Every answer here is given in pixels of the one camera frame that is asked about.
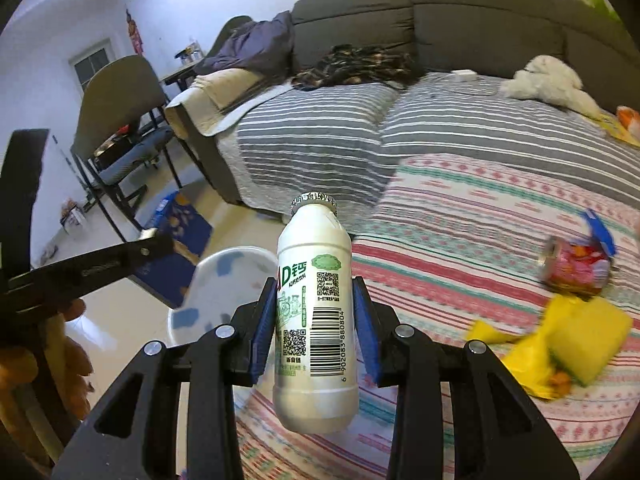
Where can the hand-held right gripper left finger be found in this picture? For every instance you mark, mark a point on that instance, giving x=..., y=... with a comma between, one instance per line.
x=262, y=340

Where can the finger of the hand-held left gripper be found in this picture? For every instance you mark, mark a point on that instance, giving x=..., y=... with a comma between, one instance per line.
x=22, y=200

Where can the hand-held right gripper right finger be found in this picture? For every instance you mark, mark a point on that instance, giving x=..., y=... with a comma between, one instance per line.
x=367, y=335

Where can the white trash bin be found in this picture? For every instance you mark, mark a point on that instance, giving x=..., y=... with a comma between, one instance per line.
x=225, y=285

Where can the white plastic drink bottle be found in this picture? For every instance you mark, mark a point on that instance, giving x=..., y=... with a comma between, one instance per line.
x=310, y=270

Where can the yellow plastic bag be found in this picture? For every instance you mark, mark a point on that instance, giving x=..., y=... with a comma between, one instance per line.
x=530, y=360

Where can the red drink can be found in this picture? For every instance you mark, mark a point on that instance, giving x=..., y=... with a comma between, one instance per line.
x=575, y=267

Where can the yellow green sponge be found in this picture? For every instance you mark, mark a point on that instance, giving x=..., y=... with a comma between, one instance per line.
x=595, y=335

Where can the blue white snack bag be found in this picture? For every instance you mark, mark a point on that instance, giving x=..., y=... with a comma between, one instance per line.
x=600, y=232

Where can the person's left hand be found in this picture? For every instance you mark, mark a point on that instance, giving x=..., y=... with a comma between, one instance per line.
x=75, y=370

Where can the blue cardboard box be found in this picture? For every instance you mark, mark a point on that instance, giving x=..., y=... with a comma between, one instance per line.
x=170, y=240

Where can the white window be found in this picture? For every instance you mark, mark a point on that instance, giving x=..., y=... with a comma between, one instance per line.
x=92, y=65

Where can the side table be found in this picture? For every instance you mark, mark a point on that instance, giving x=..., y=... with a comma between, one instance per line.
x=182, y=67

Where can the grey striped blanket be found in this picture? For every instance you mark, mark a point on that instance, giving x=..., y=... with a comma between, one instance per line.
x=325, y=130

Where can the cream quilted blanket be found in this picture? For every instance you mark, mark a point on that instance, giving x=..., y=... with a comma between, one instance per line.
x=220, y=95

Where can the plaid shirt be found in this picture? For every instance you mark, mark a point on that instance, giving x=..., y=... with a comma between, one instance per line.
x=350, y=67

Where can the dark blue jacket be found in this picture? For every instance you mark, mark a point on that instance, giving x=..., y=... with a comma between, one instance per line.
x=245, y=42

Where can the white charger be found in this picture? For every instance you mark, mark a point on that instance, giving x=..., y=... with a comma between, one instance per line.
x=465, y=75

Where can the white plush dog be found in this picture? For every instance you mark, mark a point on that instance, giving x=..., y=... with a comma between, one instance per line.
x=545, y=80

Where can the yellow book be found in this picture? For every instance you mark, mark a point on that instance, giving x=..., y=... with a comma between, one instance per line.
x=617, y=132

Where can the grey sofa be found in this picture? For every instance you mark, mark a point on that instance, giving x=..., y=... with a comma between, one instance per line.
x=475, y=20

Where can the orange white snack bag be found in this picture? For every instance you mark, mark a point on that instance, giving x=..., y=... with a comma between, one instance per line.
x=630, y=117

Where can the yellow green plush toy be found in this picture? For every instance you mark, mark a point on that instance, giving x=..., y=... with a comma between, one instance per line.
x=607, y=7

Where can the black frame chair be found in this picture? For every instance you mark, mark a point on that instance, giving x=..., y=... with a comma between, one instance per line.
x=120, y=90

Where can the red wall decoration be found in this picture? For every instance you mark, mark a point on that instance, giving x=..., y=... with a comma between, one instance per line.
x=134, y=32

